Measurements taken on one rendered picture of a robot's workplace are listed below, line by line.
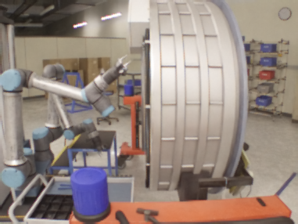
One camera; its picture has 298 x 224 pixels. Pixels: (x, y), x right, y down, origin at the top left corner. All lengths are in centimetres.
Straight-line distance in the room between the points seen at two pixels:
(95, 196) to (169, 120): 56
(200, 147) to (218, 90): 30
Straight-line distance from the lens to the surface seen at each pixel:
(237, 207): 87
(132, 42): 141
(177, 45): 118
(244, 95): 116
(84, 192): 73
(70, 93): 155
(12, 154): 159
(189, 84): 113
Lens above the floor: 147
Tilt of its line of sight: 14 degrees down
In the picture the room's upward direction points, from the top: straight up
